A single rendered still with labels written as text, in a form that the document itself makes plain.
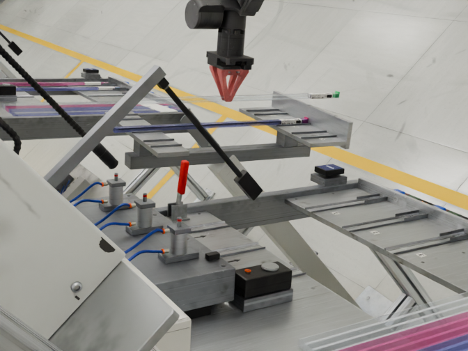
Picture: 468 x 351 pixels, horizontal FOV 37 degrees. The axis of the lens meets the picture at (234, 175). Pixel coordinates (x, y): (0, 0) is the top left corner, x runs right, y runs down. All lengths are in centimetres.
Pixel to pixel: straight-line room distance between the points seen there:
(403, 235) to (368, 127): 160
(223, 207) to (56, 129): 77
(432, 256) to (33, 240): 78
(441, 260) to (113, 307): 73
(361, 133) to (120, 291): 233
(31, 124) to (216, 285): 113
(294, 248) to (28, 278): 134
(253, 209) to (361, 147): 145
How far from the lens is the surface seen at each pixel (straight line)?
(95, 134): 88
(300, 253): 186
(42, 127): 195
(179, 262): 92
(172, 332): 74
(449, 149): 255
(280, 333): 89
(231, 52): 145
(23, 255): 54
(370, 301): 226
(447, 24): 313
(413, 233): 127
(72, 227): 55
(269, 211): 138
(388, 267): 170
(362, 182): 149
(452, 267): 115
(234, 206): 133
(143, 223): 101
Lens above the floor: 169
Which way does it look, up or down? 33 degrees down
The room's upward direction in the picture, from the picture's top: 40 degrees counter-clockwise
